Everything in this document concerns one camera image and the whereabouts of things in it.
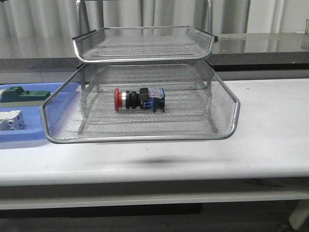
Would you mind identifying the red emergency stop button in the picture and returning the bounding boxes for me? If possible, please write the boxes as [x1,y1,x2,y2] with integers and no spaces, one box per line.
[114,87,165,113]

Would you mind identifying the blue plastic tray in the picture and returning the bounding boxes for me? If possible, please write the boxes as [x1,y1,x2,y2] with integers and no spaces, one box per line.
[0,82,63,143]

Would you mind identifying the green electrical module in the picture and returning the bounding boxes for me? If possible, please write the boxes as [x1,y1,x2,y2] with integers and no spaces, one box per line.
[0,86,51,103]

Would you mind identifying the grey granite counter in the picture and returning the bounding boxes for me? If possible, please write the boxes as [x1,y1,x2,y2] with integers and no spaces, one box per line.
[0,32,309,71]

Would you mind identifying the white table leg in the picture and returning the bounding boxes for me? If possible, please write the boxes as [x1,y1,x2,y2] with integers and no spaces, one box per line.
[288,199,309,230]

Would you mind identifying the metal pin stand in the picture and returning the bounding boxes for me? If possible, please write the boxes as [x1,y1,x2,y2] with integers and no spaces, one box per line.
[304,19,309,34]

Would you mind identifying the silver rack frame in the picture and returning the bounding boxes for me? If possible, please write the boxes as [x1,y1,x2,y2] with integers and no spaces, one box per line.
[74,0,215,135]

